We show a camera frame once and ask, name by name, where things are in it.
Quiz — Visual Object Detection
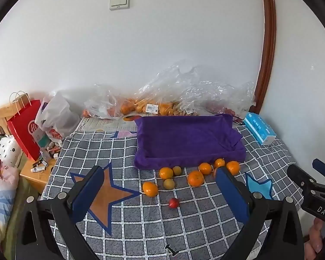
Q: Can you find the cluster of small bottles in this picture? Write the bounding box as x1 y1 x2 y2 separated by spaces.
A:
30 139 61 172

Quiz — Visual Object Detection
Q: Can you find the person's right hand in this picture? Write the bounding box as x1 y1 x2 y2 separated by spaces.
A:
305 218 325 260

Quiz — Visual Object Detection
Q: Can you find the blue tissue pack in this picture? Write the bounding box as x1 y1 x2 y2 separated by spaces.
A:
243 112 277 145

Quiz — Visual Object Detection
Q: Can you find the wooden headboard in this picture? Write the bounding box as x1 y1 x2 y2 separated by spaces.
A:
0 104 19 138

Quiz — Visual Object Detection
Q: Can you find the clear bag of labelled oranges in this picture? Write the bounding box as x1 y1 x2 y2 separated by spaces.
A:
116 81 163 115

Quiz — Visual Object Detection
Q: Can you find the wooden bedside table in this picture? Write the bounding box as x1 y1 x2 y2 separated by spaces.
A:
19 156 57 194

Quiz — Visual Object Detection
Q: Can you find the clear bag of brownish fruits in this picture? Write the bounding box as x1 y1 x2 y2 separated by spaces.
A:
157 60 203 117

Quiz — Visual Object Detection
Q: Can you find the pink quilt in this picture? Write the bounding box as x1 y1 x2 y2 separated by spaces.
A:
0 159 20 239

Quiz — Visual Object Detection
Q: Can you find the large spotted orange mandarin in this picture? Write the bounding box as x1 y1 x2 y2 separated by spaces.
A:
187 170 205 187

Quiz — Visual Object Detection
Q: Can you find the purple towel-lined tray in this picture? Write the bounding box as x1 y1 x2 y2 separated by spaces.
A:
134 114 246 170

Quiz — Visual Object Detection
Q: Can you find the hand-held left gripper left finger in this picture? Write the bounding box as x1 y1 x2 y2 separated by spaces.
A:
16 165 105 260

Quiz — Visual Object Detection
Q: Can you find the white dotted pillow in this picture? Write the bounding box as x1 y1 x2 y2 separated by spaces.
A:
0 134 23 168

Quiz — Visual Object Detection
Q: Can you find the brown wooden door frame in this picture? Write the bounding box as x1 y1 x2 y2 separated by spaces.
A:
256 0 277 114

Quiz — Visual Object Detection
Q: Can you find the clear bag of mandarins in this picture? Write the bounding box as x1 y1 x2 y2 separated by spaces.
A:
83 84 122 120

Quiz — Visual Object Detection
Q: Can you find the grey plaid star blanket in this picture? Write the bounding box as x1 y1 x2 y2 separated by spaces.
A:
42 125 308 260

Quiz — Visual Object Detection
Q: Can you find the red paper shopping bag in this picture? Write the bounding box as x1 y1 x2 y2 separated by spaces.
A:
7 91 42 160

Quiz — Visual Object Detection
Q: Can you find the white plastic bag red print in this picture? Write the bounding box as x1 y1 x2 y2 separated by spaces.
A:
35 92 80 145

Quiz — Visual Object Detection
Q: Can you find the white wall light switch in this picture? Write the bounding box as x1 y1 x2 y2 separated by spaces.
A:
110 0 130 11

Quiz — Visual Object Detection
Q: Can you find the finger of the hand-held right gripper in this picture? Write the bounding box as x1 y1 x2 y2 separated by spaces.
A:
312 158 325 187
287 164 319 193

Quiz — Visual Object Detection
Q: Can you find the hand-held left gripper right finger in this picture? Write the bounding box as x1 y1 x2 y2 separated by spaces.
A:
215 165 305 260

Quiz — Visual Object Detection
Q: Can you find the clear bag of red fruits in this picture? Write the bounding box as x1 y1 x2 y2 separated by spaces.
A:
179 80 256 117

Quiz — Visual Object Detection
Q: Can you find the printed paper sheet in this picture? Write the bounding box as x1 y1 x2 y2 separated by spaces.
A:
77 115 141 138

